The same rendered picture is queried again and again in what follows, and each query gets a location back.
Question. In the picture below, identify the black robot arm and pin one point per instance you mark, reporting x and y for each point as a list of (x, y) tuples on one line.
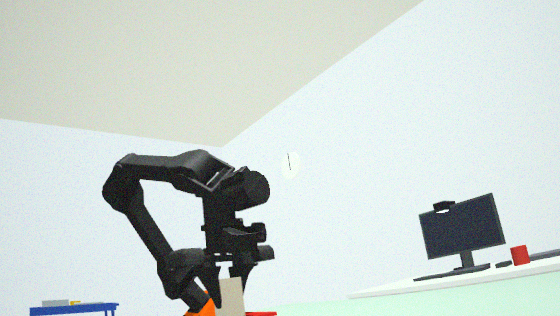
[(189, 172)]

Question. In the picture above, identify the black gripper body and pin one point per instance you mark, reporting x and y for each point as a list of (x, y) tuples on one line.
[(205, 257)]

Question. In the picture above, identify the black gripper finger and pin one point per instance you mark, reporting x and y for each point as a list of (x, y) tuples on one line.
[(209, 278), (242, 271)]

